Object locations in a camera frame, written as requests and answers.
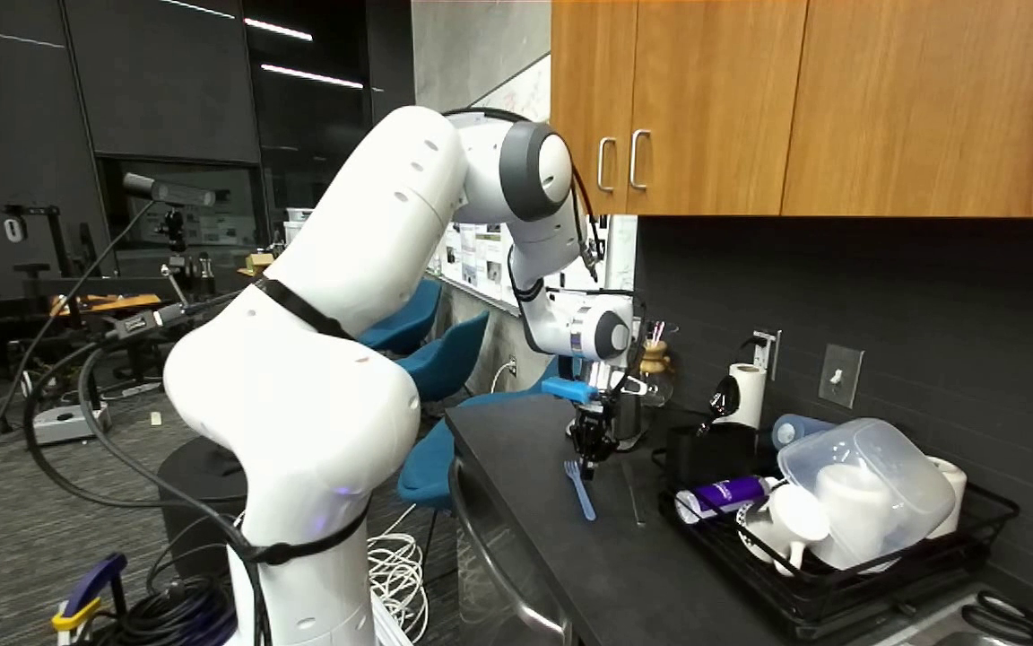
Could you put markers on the white plastic tub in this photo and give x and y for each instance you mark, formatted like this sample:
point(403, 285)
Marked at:
point(854, 514)

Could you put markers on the whiteboard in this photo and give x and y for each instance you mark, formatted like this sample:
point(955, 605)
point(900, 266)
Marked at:
point(475, 256)

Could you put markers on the clear plastic container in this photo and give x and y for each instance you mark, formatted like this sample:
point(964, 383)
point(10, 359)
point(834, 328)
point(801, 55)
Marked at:
point(888, 462)

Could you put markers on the black dish rack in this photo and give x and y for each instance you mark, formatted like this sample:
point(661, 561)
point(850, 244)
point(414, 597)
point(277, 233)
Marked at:
point(850, 587)

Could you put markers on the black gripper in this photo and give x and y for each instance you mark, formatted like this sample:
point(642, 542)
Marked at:
point(598, 419)

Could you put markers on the glass coffee carafe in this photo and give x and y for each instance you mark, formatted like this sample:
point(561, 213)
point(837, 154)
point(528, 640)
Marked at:
point(656, 359)

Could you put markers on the wall outlet plate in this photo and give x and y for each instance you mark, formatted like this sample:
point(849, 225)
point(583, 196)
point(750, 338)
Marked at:
point(764, 352)
point(842, 376)

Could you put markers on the black bin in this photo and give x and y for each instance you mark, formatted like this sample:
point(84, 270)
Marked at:
point(200, 502)

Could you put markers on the blue and yellow tool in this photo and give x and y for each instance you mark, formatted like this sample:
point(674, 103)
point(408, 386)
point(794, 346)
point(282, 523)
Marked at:
point(88, 597)

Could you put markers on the wooden wall cabinet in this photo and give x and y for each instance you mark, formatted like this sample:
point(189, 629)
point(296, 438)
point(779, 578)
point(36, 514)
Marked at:
point(898, 108)

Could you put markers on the cluttered workbench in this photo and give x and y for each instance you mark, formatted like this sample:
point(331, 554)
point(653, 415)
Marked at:
point(88, 307)

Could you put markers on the clear plastic bottle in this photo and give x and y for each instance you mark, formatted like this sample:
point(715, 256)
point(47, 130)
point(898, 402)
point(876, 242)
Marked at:
point(794, 428)

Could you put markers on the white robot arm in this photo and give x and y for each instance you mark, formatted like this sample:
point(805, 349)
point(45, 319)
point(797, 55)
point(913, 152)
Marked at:
point(302, 407)

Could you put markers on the blue chair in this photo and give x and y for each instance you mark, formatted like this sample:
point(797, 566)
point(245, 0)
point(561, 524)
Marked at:
point(448, 359)
point(429, 462)
point(410, 317)

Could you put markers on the white paper towel roll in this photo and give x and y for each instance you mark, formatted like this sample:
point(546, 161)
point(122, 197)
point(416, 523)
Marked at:
point(747, 395)

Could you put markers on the grey box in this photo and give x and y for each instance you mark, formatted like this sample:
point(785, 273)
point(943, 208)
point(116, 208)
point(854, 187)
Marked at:
point(68, 423)

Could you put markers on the camera on boom stand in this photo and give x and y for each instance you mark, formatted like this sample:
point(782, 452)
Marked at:
point(140, 183)

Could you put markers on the purple bottle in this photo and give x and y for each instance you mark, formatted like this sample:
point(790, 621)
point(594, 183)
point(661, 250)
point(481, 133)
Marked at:
point(727, 493)

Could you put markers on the ceiling light strip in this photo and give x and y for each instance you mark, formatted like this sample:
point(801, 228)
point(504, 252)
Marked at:
point(277, 25)
point(307, 75)

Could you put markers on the blue plastic fork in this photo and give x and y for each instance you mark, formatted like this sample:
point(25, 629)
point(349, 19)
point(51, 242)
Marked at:
point(583, 493)

